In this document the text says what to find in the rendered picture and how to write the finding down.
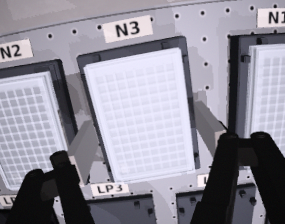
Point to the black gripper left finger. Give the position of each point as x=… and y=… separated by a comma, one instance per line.
x=35, y=198

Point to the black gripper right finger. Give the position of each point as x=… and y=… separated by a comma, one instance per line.
x=260, y=152

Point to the grey perforated base plate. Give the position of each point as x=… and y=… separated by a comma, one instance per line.
x=207, y=26

